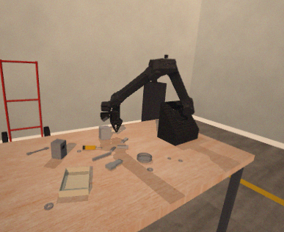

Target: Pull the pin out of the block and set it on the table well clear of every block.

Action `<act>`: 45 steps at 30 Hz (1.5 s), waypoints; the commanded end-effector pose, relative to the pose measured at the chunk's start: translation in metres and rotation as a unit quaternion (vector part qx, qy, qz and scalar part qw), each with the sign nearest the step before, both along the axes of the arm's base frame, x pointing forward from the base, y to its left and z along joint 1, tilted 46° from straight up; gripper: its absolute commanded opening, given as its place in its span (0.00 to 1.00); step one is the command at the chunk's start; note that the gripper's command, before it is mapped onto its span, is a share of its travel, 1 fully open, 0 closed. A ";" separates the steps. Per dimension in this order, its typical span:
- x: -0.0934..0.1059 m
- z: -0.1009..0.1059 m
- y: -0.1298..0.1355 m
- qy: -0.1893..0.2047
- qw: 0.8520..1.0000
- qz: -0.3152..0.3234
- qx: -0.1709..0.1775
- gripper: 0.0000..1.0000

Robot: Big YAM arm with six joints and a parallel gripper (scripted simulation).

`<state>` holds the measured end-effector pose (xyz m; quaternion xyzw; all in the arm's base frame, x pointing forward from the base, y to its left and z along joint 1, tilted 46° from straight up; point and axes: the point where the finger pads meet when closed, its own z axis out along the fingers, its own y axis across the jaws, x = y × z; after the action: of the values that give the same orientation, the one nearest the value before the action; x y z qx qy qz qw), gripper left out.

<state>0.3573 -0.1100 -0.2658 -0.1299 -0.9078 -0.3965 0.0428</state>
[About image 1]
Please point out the tan open-top tray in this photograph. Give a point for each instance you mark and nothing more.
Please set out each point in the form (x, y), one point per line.
(77, 178)

